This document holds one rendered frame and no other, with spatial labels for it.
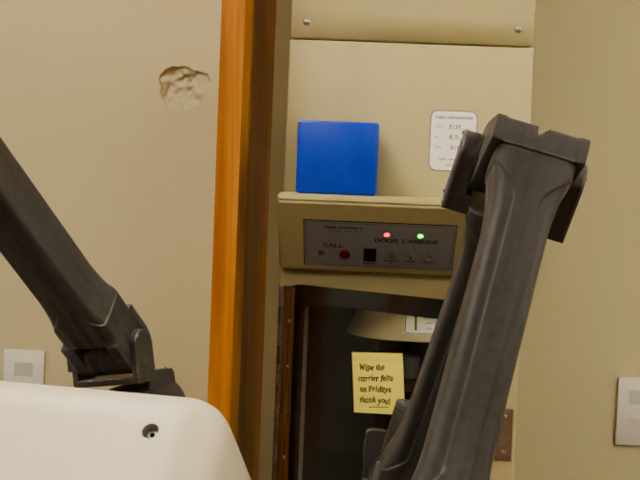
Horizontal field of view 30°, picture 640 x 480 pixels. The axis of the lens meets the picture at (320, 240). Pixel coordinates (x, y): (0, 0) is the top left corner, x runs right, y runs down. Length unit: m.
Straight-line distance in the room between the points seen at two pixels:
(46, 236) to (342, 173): 0.45
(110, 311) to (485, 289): 0.47
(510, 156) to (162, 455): 0.37
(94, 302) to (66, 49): 0.93
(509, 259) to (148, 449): 0.32
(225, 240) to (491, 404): 0.70
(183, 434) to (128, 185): 1.33
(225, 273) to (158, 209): 0.55
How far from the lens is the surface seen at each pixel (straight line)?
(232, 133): 1.50
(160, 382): 1.34
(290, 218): 1.49
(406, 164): 1.58
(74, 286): 1.19
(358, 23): 1.59
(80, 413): 0.77
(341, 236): 1.50
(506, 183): 0.92
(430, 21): 1.59
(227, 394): 1.52
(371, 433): 1.35
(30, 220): 1.14
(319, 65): 1.58
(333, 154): 1.47
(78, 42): 2.08
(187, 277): 2.04
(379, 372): 1.50
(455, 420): 0.86
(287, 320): 1.57
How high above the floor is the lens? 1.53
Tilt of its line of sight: 3 degrees down
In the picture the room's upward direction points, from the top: 2 degrees clockwise
